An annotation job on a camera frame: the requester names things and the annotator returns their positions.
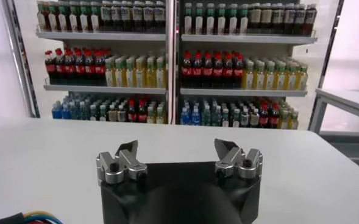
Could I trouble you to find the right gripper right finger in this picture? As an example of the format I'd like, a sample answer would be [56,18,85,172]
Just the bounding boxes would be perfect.
[214,138,264,180]

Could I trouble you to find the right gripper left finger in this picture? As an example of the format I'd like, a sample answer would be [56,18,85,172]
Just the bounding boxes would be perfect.
[96,139,149,185]

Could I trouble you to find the small dark bottle white cap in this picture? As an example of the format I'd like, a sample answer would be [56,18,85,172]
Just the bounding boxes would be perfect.
[230,108,241,128]
[98,103,108,122]
[88,103,98,122]
[221,108,231,127]

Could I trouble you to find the small green tinted bottle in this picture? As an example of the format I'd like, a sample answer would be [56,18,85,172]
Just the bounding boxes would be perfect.
[201,105,211,127]
[211,105,221,127]
[79,100,89,121]
[70,100,80,121]

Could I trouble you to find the small brown label bottle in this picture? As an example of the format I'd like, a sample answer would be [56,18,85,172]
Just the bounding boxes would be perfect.
[249,108,260,128]
[107,103,118,122]
[240,108,251,128]
[117,103,127,123]

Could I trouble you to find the small blue water bottle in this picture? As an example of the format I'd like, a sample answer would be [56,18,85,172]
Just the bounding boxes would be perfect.
[61,100,71,120]
[179,106,191,126]
[190,105,201,126]
[51,100,62,119]

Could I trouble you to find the small cola bottle red cap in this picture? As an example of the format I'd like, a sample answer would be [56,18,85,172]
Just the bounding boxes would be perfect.
[137,100,148,124]
[268,103,280,129]
[127,99,138,123]
[258,103,269,128]

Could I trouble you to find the small yellow juice bottle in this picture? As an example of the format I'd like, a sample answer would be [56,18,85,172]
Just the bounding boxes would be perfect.
[155,105,166,124]
[279,110,290,130]
[289,111,300,130]
[146,105,156,124]

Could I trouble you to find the beverage display shelf unit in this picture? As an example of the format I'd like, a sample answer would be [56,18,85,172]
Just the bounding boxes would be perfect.
[34,0,174,125]
[174,0,319,131]

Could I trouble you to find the white table metal legs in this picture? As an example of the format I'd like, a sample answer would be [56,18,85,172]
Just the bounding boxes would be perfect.
[308,87,359,138]

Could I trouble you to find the dark tea bottle green cap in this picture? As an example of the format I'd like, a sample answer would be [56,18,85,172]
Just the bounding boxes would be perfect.
[216,2,227,35]
[238,2,249,35]
[46,1,58,32]
[182,2,194,35]
[227,2,238,35]
[36,1,48,32]
[89,1,101,32]
[78,1,90,32]
[193,2,205,35]
[57,1,69,32]
[205,2,216,35]
[68,1,79,32]

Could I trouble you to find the dark drink bottle beige label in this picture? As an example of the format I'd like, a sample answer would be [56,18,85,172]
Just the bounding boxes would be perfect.
[283,2,294,36]
[305,2,317,36]
[249,2,261,36]
[271,2,283,36]
[294,2,305,36]
[260,2,272,36]

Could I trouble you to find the dark drink bottle white label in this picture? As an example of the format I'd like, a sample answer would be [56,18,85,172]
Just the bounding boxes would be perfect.
[121,1,133,32]
[100,1,112,32]
[154,1,166,32]
[143,1,155,32]
[132,1,144,32]
[111,1,123,32]

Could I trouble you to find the blue wire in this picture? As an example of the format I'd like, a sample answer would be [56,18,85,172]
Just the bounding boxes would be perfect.
[23,214,63,224]

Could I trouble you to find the yellow wire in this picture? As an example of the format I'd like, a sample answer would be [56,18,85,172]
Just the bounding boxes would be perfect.
[22,210,57,220]

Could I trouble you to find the black cable sheath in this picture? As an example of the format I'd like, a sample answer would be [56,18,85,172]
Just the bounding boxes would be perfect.
[0,212,26,224]

